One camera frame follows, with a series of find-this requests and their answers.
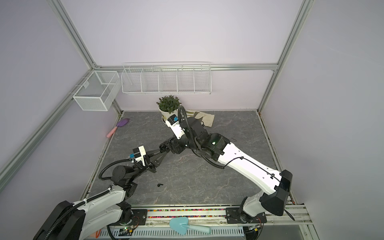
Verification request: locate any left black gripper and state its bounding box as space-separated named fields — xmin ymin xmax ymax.
xmin=128 ymin=148 xmax=167 ymax=183

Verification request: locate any black earbud charging case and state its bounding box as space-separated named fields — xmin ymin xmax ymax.
xmin=159 ymin=143 xmax=171 ymax=153

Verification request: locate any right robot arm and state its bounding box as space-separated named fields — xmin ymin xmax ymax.
xmin=164 ymin=106 xmax=293 ymax=224

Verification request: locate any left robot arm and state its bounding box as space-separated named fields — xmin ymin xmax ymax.
xmin=34 ymin=147 xmax=169 ymax=240

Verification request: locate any beige gardening glove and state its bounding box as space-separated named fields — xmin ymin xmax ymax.
xmin=186 ymin=110 xmax=215 ymax=128

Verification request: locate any potted green plant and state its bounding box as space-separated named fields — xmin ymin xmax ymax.
xmin=157 ymin=95 xmax=182 ymax=123

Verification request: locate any purple pink brush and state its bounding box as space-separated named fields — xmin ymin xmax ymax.
xmin=106 ymin=118 xmax=130 ymax=139

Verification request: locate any teal garden trowel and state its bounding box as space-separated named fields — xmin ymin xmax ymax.
xmin=170 ymin=217 xmax=211 ymax=235

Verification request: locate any white mesh box basket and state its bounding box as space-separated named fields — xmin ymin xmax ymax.
xmin=73 ymin=71 xmax=122 ymax=112

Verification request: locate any red white work glove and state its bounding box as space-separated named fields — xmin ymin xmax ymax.
xmin=94 ymin=230 xmax=102 ymax=239

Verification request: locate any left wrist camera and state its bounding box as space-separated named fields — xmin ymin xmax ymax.
xmin=130 ymin=146 xmax=147 ymax=167

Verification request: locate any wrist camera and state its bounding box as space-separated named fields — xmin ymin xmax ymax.
xmin=166 ymin=115 xmax=185 ymax=140
xmin=130 ymin=146 xmax=147 ymax=167

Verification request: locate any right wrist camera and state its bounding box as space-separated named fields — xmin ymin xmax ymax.
xmin=166 ymin=115 xmax=185 ymax=140

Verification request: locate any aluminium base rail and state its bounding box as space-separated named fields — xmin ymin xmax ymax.
xmin=130 ymin=205 xmax=312 ymax=228

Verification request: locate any long white wire basket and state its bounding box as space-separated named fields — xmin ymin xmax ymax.
xmin=121 ymin=62 xmax=212 ymax=95

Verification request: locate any white slotted cable duct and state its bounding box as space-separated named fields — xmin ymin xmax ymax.
xmin=98 ymin=226 xmax=245 ymax=240

